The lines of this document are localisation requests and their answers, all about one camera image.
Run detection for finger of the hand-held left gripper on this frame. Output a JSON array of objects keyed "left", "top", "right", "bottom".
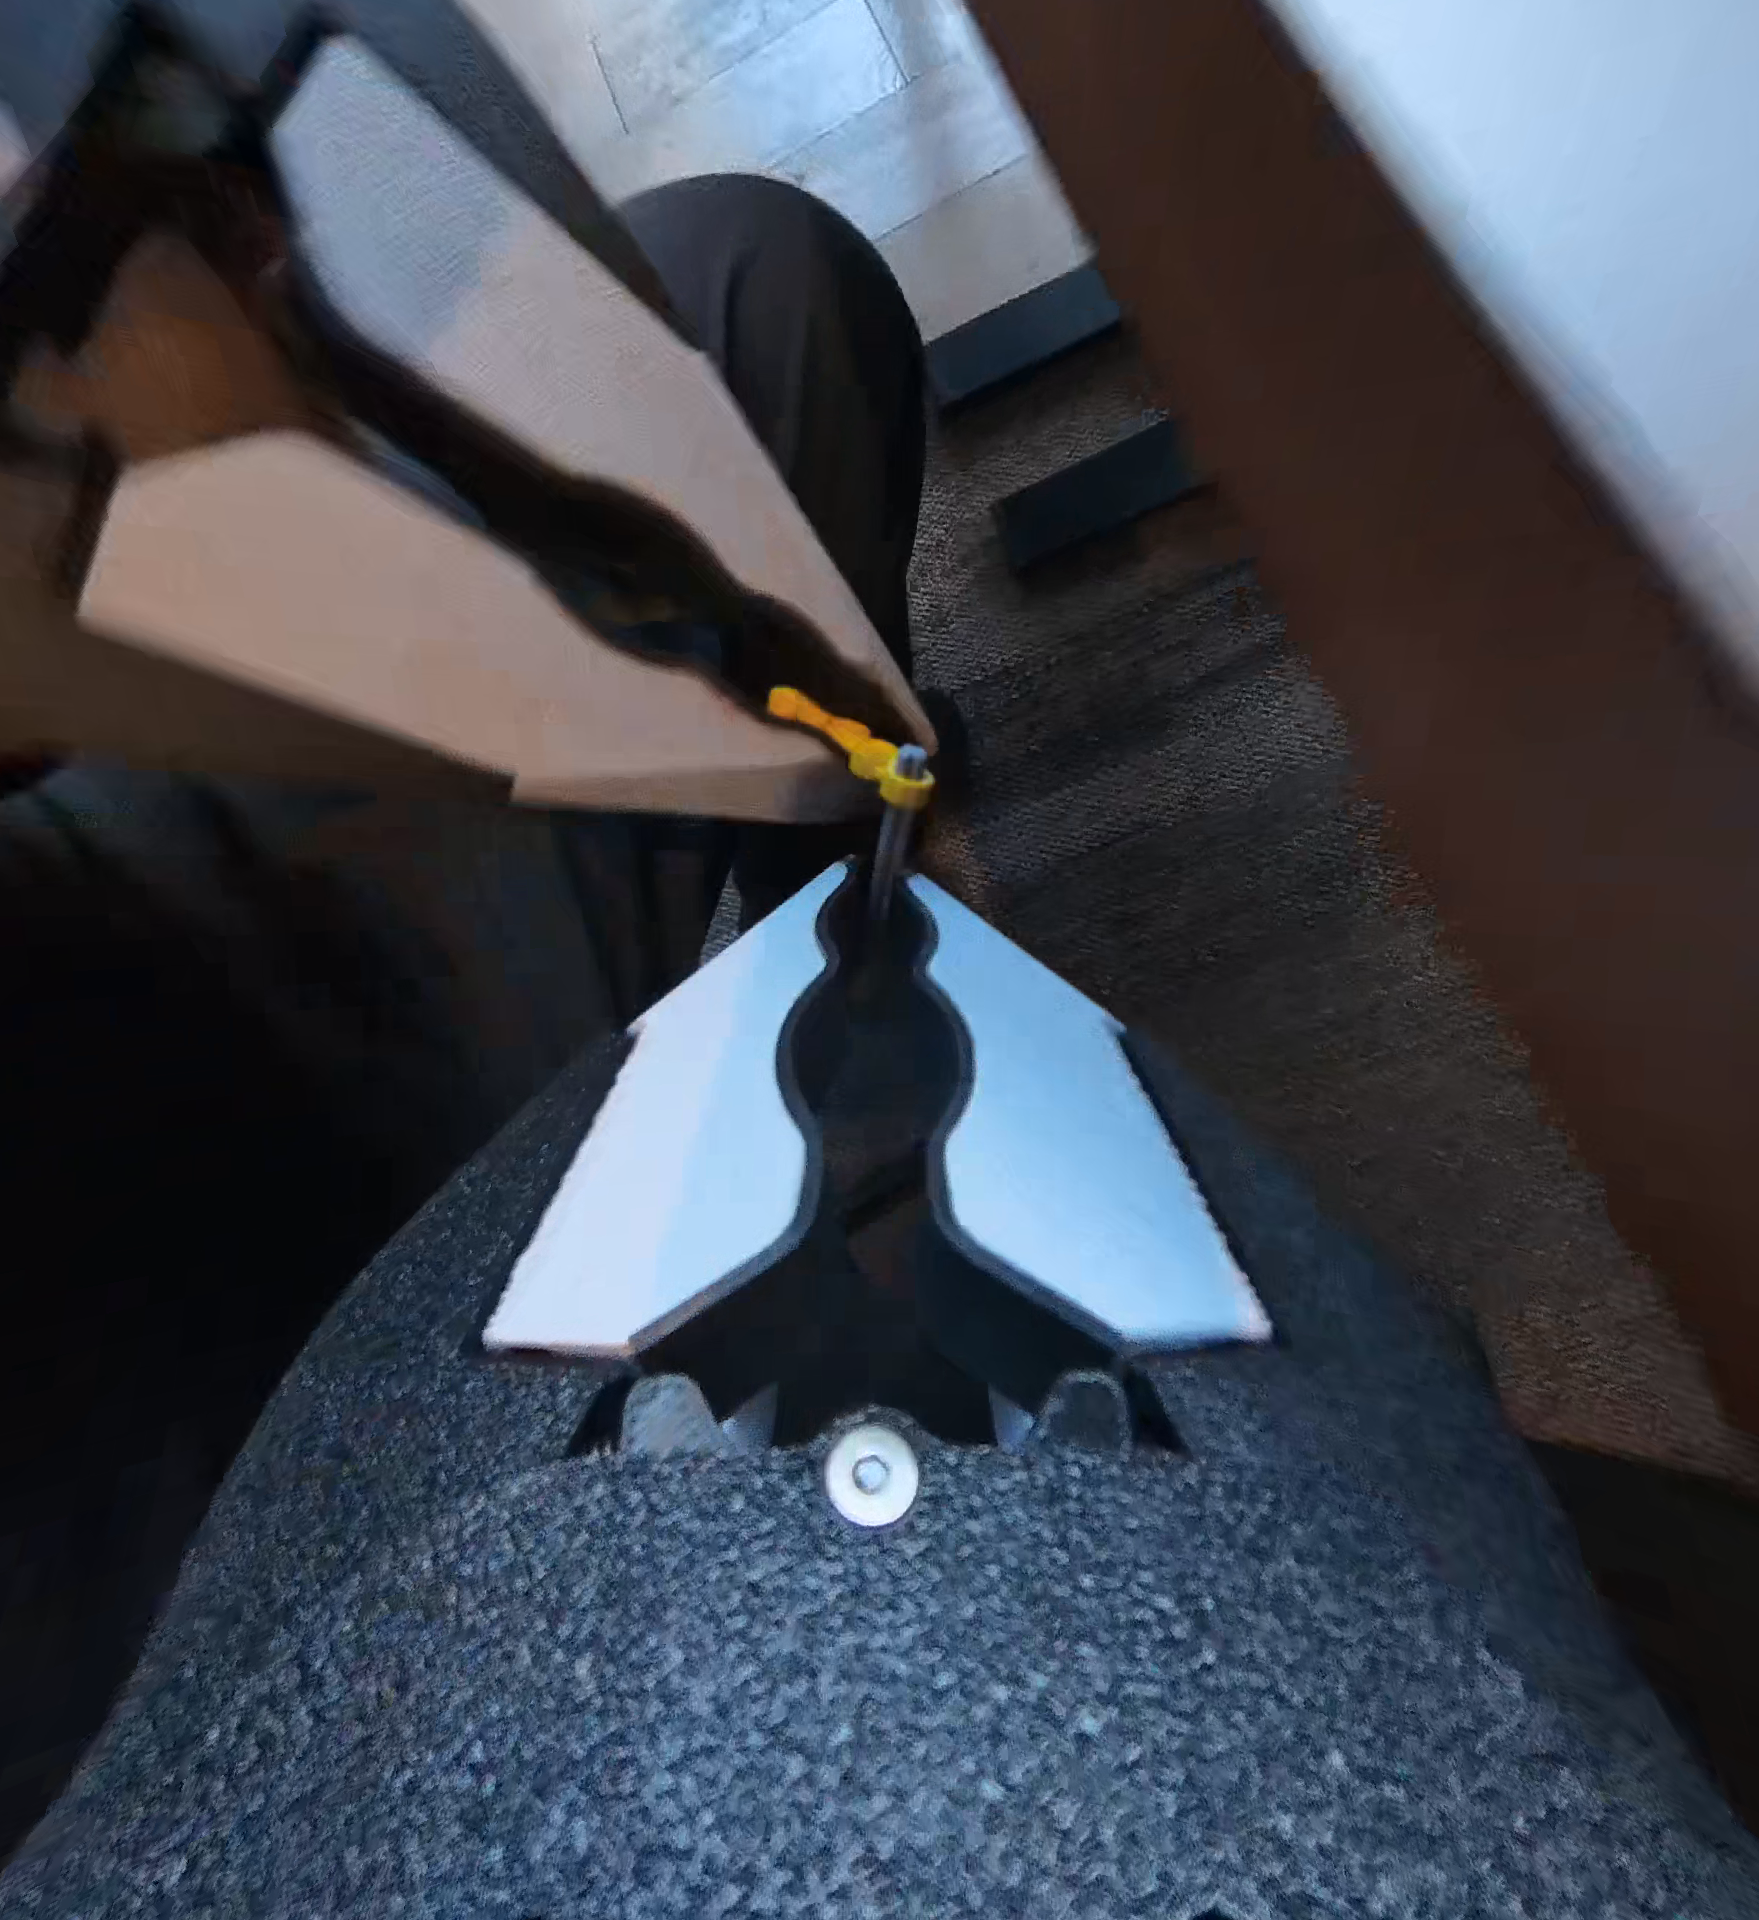
[
  {"left": 73, "top": 424, "right": 929, "bottom": 827},
  {"left": 266, "top": 32, "right": 944, "bottom": 764}
]

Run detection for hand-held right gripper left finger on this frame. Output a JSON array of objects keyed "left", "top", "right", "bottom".
[{"left": 479, "top": 860, "right": 852, "bottom": 1373}]

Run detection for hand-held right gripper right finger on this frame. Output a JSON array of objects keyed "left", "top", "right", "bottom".
[{"left": 901, "top": 868, "right": 1274, "bottom": 1359}]

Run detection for black axle rod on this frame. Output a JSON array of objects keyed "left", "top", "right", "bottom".
[{"left": 862, "top": 741, "right": 929, "bottom": 1023}]

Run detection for yellow thin ridged beam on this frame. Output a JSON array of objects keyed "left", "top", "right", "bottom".
[{"left": 766, "top": 686, "right": 937, "bottom": 796}]

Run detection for person's black trousers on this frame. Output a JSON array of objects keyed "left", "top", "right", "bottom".
[{"left": 564, "top": 170, "right": 978, "bottom": 1036}]

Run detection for black flat floor bar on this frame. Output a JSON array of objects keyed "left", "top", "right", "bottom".
[
  {"left": 990, "top": 409, "right": 1215, "bottom": 575},
  {"left": 928, "top": 274, "right": 1124, "bottom": 409}
]

